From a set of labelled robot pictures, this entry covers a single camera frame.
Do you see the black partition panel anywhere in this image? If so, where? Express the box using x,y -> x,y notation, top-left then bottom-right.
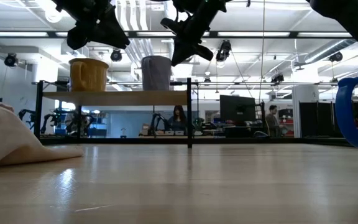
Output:
299,101 -> 343,139

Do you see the yellow mug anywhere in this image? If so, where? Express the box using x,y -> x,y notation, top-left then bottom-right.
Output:
68,57 -> 110,93

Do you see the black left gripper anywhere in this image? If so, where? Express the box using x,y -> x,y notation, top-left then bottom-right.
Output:
50,0 -> 131,51

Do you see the grey mug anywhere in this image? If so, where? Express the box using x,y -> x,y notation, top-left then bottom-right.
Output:
140,55 -> 173,92

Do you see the blue mug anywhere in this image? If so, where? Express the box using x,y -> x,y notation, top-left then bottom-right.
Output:
334,63 -> 358,164

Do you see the black monitor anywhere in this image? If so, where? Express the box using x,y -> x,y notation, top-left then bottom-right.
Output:
219,94 -> 257,126

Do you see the beige cloth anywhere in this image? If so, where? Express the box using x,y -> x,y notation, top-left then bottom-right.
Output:
0,100 -> 85,174

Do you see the wooden shelf with black frame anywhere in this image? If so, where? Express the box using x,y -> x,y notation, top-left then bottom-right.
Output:
34,77 -> 200,149

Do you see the black ceiling fixture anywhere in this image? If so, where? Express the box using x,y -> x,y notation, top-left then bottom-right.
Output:
328,50 -> 344,63
4,52 -> 19,68
110,49 -> 123,63
214,39 -> 232,63
270,72 -> 285,85

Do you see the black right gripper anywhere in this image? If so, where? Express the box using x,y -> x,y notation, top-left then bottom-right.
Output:
159,0 -> 233,68

